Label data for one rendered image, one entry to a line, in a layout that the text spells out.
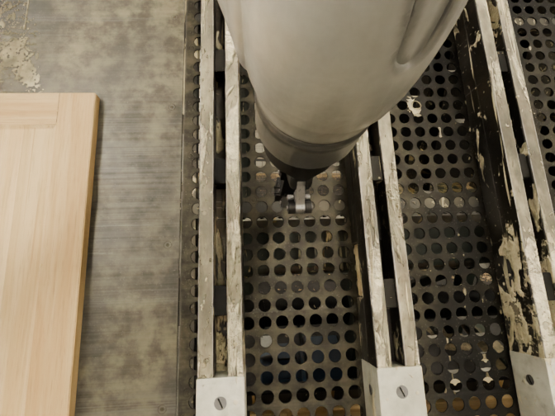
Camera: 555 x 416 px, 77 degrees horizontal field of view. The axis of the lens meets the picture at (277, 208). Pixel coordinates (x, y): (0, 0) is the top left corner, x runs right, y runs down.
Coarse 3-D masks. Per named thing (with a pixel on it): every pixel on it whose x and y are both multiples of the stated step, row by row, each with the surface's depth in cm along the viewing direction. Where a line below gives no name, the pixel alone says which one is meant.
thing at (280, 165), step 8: (272, 160) 32; (280, 160) 30; (280, 168) 32; (288, 168) 31; (296, 168) 31; (304, 168) 30; (320, 168) 31; (288, 176) 36; (296, 176) 32; (304, 176) 32; (312, 176) 33; (296, 184) 34
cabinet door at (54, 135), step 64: (0, 128) 56; (64, 128) 56; (0, 192) 54; (64, 192) 54; (0, 256) 52; (64, 256) 52; (0, 320) 50; (64, 320) 50; (0, 384) 48; (64, 384) 48
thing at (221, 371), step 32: (224, 32) 60; (224, 64) 55; (224, 96) 57; (224, 128) 56; (224, 160) 52; (224, 192) 54; (224, 224) 53; (224, 256) 52; (224, 288) 48; (224, 320) 50; (224, 352) 49; (224, 384) 44
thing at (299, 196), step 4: (300, 184) 35; (304, 184) 35; (296, 188) 35; (300, 188) 35; (304, 188) 35; (296, 192) 35; (300, 192) 35; (304, 192) 35; (288, 196) 36; (292, 196) 36; (296, 196) 35; (300, 196) 35; (304, 196) 35; (308, 196) 37; (296, 200) 35; (300, 200) 35; (304, 200) 35; (296, 204) 36; (300, 204) 36; (304, 204) 36; (296, 208) 36; (300, 208) 36; (304, 208) 36; (296, 212) 36; (300, 212) 36; (304, 212) 36
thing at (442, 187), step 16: (512, 0) 104; (528, 0) 104; (448, 64) 105; (528, 64) 120; (448, 80) 120; (544, 80) 122; (416, 128) 115; (432, 128) 115; (448, 128) 126; (544, 128) 120; (432, 144) 116; (448, 144) 128; (464, 144) 129; (544, 144) 120; (448, 160) 130; (464, 160) 131; (400, 176) 131; (400, 192) 119
